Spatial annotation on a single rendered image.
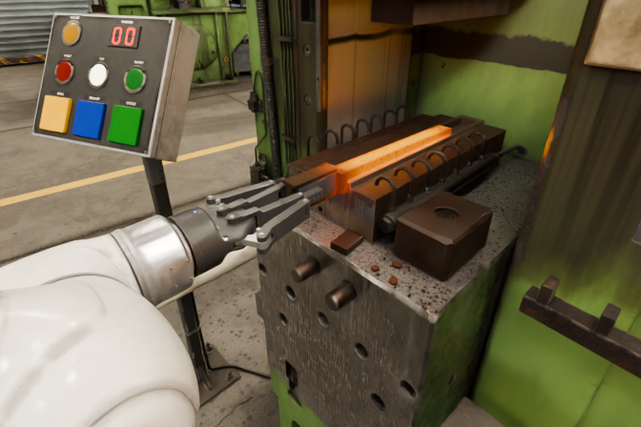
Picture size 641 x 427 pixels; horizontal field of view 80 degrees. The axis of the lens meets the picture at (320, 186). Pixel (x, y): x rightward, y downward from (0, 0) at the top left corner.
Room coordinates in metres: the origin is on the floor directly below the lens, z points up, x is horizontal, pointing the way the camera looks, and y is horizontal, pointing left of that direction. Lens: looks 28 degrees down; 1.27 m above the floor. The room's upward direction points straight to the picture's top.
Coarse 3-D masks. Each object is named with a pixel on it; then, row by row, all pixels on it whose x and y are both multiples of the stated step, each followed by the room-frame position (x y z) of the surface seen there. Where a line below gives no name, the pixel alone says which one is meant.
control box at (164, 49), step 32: (96, 32) 0.87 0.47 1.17; (128, 32) 0.84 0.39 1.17; (160, 32) 0.81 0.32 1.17; (192, 32) 0.86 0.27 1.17; (96, 64) 0.83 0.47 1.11; (128, 64) 0.81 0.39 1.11; (160, 64) 0.78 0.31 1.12; (192, 64) 0.84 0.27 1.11; (64, 96) 0.83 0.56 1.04; (96, 96) 0.80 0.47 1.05; (128, 96) 0.77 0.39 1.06; (160, 96) 0.74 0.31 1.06; (32, 128) 0.82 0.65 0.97; (160, 128) 0.73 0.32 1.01
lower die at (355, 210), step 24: (408, 120) 0.85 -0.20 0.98; (432, 120) 0.82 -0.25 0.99; (480, 120) 0.79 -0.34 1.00; (360, 144) 0.71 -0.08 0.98; (384, 144) 0.68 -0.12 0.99; (432, 144) 0.66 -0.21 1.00; (480, 144) 0.68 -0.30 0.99; (288, 168) 0.61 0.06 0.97; (312, 168) 0.58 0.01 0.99; (384, 168) 0.56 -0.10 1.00; (408, 168) 0.57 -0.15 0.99; (432, 168) 0.57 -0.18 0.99; (360, 192) 0.49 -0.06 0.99; (384, 192) 0.49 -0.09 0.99; (408, 192) 0.52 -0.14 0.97; (336, 216) 0.52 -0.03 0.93; (360, 216) 0.49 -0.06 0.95
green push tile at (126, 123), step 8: (120, 112) 0.75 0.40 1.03; (128, 112) 0.74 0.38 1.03; (136, 112) 0.73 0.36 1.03; (112, 120) 0.75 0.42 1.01; (120, 120) 0.74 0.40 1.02; (128, 120) 0.73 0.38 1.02; (136, 120) 0.73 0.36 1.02; (112, 128) 0.74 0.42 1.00; (120, 128) 0.73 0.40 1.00; (128, 128) 0.73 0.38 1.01; (136, 128) 0.72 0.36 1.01; (112, 136) 0.73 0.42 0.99; (120, 136) 0.72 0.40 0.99; (128, 136) 0.72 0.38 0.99; (136, 136) 0.71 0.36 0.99; (128, 144) 0.71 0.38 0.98; (136, 144) 0.71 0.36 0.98
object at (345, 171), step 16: (432, 128) 0.72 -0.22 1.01; (448, 128) 0.72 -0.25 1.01; (400, 144) 0.63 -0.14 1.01; (416, 144) 0.64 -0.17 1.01; (352, 160) 0.56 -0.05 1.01; (368, 160) 0.56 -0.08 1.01; (384, 160) 0.58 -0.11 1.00; (304, 176) 0.48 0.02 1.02; (320, 176) 0.48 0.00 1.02; (336, 176) 0.50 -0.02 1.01; (352, 176) 0.52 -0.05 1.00; (288, 192) 0.46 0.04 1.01; (336, 192) 0.50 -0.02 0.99
